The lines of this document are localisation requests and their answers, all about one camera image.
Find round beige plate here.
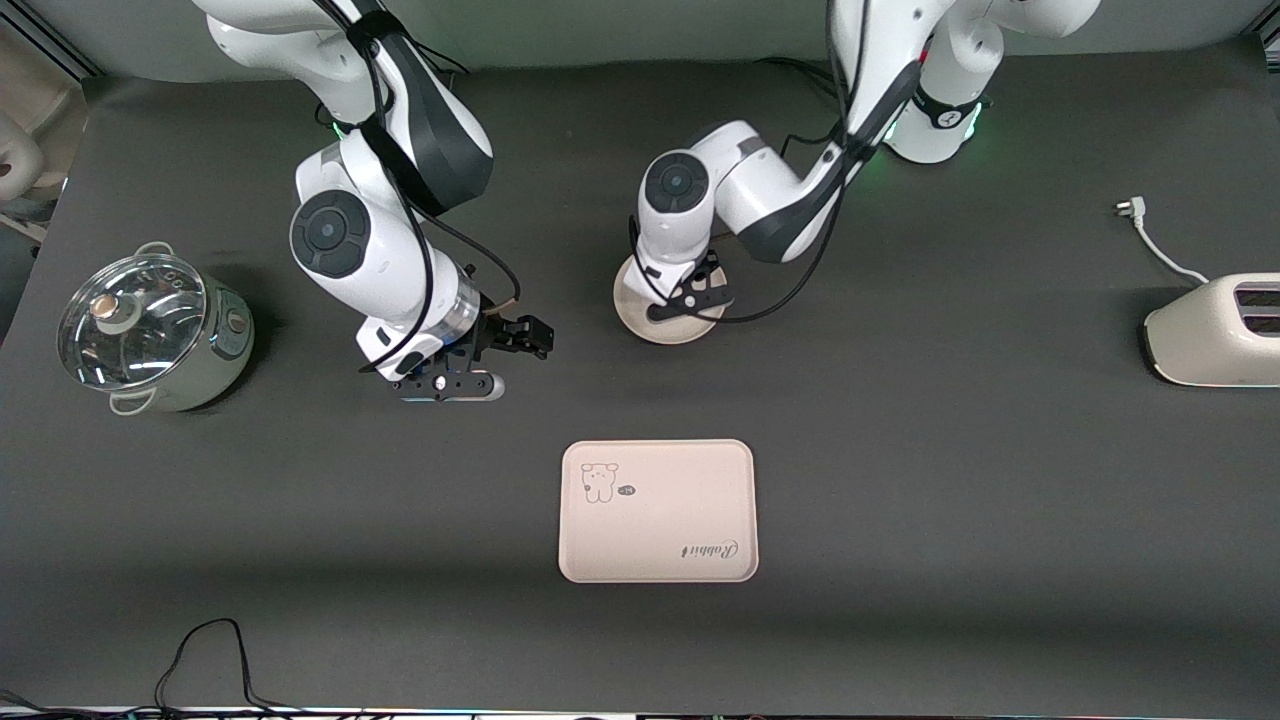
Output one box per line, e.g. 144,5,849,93
613,255,729,346

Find beige rectangular rabbit-print tray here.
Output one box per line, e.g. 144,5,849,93
558,439,760,584

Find pale green electric cooking pot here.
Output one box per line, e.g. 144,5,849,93
57,241,256,416

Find glass pot lid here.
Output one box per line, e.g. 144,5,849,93
57,253,209,391

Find cream toaster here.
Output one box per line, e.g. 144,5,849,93
1143,274,1280,388

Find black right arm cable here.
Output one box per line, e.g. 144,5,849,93
320,0,523,376

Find black left base cables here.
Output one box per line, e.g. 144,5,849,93
755,55,843,101

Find black base cables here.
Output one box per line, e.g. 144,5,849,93
755,55,843,101
400,30,471,79

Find black right base cables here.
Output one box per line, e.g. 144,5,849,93
400,30,471,79

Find thin black loose cable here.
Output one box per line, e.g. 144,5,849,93
0,618,301,717

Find white toaster power cable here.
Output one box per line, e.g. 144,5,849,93
1115,196,1211,287

